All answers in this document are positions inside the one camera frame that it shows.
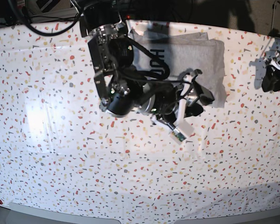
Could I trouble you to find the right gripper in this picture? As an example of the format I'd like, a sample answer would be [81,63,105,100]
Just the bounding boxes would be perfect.
[139,81,215,120]

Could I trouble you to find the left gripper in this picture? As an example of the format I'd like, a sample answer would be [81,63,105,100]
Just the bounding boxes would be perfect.
[261,57,280,91]

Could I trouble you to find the grey T-shirt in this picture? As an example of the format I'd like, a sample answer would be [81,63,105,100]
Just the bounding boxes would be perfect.
[129,29,227,108]

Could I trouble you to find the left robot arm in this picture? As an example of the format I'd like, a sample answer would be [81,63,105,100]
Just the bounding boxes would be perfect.
[261,50,280,92]

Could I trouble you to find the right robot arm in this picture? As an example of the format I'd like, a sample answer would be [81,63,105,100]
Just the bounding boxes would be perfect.
[75,0,214,123]

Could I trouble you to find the white metal stand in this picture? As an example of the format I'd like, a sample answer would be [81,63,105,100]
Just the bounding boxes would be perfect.
[270,0,280,35]

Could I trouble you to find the terrazzo patterned tablecloth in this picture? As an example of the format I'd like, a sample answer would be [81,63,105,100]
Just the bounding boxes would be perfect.
[0,19,280,221]

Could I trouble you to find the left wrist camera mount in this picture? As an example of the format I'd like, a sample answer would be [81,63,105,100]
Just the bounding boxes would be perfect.
[269,59,280,71]

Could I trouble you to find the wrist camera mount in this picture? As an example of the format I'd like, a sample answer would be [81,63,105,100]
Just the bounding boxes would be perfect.
[150,69,203,143]
[269,59,280,71]

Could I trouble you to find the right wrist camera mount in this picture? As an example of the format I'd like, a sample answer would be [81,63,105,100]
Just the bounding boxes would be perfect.
[150,69,203,143]

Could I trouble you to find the black cable bundle background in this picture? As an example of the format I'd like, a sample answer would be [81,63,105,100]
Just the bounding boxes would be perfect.
[7,0,83,37]

